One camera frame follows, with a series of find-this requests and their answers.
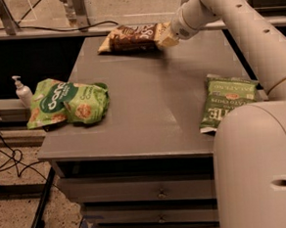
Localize grey drawer cabinet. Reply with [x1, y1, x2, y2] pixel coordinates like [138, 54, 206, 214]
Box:
[39, 30, 246, 228]

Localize white pump bottle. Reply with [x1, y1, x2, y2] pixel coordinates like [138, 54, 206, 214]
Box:
[12, 75, 32, 108]

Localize light green snack bag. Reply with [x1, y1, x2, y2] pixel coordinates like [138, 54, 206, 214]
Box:
[27, 78, 110, 130]

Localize black cable on ledge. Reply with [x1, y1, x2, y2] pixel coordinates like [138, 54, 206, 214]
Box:
[0, 19, 119, 37]

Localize metal window frame rail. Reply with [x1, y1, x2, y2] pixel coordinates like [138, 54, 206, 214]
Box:
[0, 0, 286, 38]

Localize green jalapeno kettle chip bag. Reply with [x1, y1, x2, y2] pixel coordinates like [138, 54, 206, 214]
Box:
[199, 74, 258, 133]

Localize black table leg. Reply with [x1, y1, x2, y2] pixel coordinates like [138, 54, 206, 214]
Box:
[31, 168, 55, 228]

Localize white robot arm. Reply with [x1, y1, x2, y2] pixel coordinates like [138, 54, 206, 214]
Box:
[162, 0, 286, 228]

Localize black floor cables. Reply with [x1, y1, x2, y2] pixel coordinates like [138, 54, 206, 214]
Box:
[0, 107, 54, 189]

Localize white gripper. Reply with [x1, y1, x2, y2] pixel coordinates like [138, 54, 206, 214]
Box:
[156, 15, 198, 48]

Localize brown chip bag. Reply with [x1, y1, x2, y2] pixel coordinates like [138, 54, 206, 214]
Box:
[97, 23, 168, 54]

